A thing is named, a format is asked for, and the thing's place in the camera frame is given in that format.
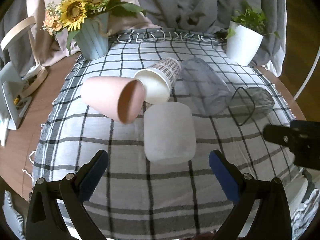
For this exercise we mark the grey blanket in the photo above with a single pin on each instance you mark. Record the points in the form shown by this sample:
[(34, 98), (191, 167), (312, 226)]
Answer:
[(211, 16)]

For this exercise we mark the clear square black-rimmed cup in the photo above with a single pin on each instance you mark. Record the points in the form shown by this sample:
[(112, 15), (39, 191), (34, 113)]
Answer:
[(249, 103)]

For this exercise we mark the green potted plant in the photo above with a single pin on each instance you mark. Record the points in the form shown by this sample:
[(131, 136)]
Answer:
[(251, 18)]

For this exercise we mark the white plastic appliance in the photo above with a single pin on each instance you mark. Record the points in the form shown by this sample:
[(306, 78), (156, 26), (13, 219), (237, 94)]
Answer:
[(12, 86)]

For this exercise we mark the checkered tablecloth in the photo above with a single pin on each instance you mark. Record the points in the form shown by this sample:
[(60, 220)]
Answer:
[(159, 184)]

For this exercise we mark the light blue flower pot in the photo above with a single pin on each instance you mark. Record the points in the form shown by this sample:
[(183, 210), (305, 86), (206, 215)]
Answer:
[(92, 38)]

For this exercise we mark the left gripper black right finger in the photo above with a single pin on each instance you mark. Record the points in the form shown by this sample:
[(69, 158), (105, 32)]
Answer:
[(272, 220)]

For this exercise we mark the white frosted cup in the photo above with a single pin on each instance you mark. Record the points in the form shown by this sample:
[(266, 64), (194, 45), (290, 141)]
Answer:
[(169, 134)]

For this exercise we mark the plaid paper cup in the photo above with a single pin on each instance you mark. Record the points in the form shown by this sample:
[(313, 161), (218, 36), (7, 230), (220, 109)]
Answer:
[(159, 79)]

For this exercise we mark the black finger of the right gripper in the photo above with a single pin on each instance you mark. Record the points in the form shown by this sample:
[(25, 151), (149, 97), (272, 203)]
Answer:
[(302, 139)]

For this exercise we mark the white plant pot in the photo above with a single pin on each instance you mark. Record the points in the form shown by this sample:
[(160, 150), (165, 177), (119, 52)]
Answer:
[(242, 43)]

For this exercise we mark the beige cloth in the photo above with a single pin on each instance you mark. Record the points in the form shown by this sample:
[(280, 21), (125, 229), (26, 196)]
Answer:
[(50, 37)]

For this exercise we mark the pink cup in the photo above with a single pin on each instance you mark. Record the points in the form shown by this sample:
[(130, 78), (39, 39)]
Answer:
[(119, 98)]

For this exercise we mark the clear plastic cup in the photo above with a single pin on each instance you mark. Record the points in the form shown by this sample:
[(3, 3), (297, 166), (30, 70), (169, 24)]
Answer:
[(209, 93)]

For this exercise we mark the sunflower bouquet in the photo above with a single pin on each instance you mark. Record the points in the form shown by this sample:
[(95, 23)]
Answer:
[(72, 13)]

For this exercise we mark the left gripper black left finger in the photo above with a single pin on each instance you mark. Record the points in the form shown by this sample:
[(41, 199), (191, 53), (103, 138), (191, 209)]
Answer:
[(44, 220)]

